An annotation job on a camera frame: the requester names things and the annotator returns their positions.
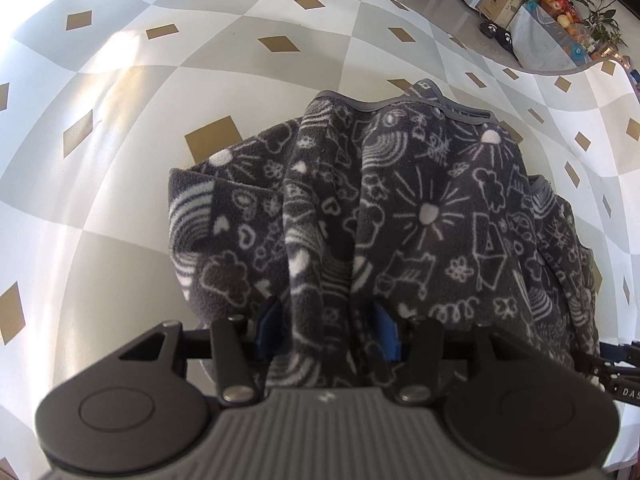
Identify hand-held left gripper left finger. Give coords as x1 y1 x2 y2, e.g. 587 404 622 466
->
119 296 280 405

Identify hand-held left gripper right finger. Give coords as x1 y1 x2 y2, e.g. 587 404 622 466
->
374 304 506 405

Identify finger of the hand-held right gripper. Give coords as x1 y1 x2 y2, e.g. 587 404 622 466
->
574 342 640 378

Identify grey doodle-print fleece jacket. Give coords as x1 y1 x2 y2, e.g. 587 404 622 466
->
167 79 603 391

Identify side table with marbled cloth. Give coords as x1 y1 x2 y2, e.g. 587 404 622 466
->
510 2 596 73

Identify dark-leaved potted plant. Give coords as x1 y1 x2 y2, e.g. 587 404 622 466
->
582 0 628 56

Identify fruit basket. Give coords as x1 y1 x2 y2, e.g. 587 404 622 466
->
537 0 601 41

